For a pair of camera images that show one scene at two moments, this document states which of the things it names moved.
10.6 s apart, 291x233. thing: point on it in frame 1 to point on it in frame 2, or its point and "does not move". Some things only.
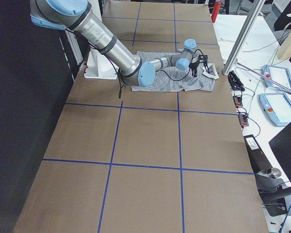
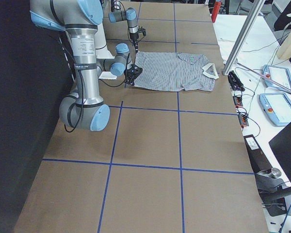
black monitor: [286, 146] does not move
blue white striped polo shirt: [177, 79] does not move
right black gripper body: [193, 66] to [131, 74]
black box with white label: [259, 161] does not move
